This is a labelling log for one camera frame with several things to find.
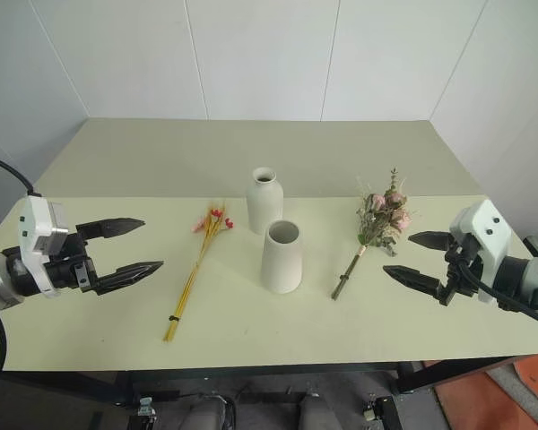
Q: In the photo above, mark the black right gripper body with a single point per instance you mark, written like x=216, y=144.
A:
x=468, y=273

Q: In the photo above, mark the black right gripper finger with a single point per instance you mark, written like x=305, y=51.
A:
x=432, y=240
x=414, y=279

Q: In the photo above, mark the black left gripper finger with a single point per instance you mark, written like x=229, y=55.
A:
x=112, y=227
x=125, y=275

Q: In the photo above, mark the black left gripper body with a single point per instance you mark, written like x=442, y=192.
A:
x=67, y=269

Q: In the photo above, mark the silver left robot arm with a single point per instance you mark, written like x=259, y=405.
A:
x=0, y=275

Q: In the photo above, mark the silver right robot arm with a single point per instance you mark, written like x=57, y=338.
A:
x=526, y=280

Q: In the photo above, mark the white conical ceramic vase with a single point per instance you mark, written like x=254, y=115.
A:
x=281, y=264

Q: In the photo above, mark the white bottle-shaped ceramic vase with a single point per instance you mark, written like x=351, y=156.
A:
x=263, y=203

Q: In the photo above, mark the pink rose dried bouquet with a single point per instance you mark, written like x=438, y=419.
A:
x=383, y=219

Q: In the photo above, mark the yellow-stemmed dried flower bunch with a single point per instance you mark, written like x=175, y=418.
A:
x=193, y=277

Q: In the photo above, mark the dark grey rounded shape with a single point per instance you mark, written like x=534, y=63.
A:
x=210, y=414

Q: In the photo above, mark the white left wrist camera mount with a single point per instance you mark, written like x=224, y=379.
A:
x=33, y=233

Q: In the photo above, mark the small metal frame clamp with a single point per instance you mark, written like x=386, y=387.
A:
x=146, y=406

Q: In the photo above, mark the black metal table frame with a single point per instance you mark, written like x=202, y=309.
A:
x=269, y=380

